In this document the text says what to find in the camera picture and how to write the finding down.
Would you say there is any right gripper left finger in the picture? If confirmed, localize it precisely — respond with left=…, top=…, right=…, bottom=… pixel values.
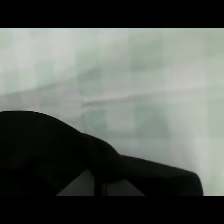
left=55, top=168, right=97, bottom=197

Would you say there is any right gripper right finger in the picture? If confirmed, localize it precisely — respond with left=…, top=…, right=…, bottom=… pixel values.
left=105, top=178, right=146, bottom=197

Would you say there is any black garment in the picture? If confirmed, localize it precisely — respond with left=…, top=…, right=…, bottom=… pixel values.
left=0, top=109, right=205, bottom=197

